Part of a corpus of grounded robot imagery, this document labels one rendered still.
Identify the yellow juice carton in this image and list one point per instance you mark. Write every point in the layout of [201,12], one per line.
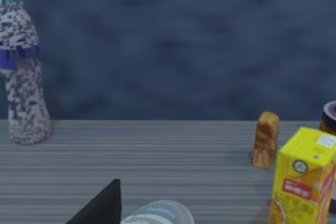
[302,179]

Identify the dark jar with orange label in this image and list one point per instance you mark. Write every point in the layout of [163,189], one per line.
[329,119]

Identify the speckled bottle with teal cap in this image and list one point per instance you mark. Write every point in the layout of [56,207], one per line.
[22,77]

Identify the clear plastic bottle lying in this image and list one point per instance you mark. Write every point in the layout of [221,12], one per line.
[160,214]

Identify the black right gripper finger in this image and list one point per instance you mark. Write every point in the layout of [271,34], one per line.
[105,205]

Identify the brown marbled bread loaf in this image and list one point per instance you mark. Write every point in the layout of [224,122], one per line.
[265,140]

